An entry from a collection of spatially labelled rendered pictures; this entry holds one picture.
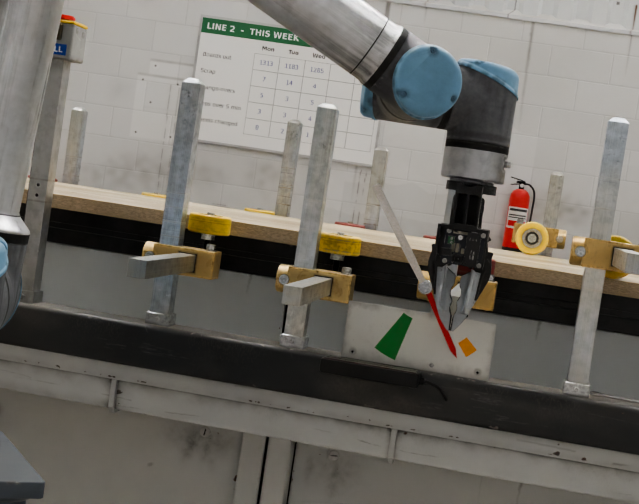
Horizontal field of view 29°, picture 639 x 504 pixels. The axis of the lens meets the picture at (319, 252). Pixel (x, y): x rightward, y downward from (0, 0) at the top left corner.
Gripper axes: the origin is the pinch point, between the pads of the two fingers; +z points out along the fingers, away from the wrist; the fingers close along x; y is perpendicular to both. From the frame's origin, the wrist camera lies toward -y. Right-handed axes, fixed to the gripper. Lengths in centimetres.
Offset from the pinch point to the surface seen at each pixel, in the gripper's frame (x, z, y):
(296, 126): -55, -31, -146
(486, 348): 4.9, 7.0, -36.7
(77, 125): -116, -23, -146
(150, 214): -63, -6, -53
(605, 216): 21.2, -18.5, -37.4
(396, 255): -15, -6, -53
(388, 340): -12.1, 8.4, -36.6
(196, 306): -53, 11, -59
